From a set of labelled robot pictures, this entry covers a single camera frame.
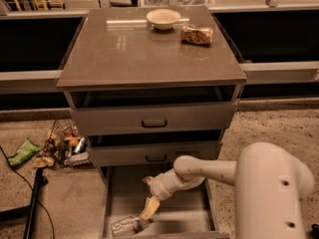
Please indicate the clear plastic water bottle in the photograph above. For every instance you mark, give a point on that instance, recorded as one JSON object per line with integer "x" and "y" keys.
{"x": 129, "y": 226}

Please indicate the black metal stand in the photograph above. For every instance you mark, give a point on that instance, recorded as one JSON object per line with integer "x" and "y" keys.
{"x": 28, "y": 212}

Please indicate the green chip bag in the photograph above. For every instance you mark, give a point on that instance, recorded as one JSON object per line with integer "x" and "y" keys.
{"x": 25, "y": 151}

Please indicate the grey drawer cabinet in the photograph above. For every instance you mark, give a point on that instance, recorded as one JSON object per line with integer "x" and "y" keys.
{"x": 120, "y": 60}

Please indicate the white ceramic bowl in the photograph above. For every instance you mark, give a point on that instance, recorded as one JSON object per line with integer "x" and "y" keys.
{"x": 163, "y": 19}

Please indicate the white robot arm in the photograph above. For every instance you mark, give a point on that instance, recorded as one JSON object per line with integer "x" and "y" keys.
{"x": 269, "y": 185}

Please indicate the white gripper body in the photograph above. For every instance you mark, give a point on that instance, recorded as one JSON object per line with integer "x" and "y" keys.
{"x": 159, "y": 188}

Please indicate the bottom grey drawer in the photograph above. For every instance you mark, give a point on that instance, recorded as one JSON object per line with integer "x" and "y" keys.
{"x": 186, "y": 215}

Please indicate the middle grey drawer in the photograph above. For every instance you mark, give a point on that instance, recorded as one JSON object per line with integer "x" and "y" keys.
{"x": 152, "y": 153}

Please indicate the yellow snack bag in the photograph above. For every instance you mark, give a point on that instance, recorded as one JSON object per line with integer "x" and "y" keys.
{"x": 196, "y": 35}

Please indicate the wire basket with items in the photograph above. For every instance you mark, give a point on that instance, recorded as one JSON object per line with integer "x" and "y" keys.
{"x": 64, "y": 145}

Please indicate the top grey drawer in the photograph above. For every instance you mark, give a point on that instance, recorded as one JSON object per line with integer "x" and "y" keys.
{"x": 127, "y": 120}

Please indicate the grey drawer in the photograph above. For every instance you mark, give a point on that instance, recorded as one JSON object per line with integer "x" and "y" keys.
{"x": 152, "y": 153}
{"x": 127, "y": 120}
{"x": 186, "y": 215}

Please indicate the grey metal railing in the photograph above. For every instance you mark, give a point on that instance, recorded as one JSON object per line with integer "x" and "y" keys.
{"x": 44, "y": 81}

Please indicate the yellow snack packet on floor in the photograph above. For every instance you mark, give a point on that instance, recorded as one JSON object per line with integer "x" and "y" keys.
{"x": 44, "y": 161}

